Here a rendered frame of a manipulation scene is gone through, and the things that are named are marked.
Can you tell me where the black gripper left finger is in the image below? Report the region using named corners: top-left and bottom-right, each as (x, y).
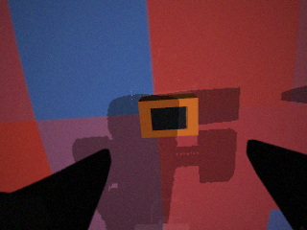
top-left (0, 149), bottom-right (111, 230)

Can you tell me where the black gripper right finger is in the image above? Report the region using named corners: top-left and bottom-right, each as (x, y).
top-left (247, 140), bottom-right (307, 230)

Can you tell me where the orange block with dark square face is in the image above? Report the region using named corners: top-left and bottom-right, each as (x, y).
top-left (138, 93), bottom-right (199, 138)

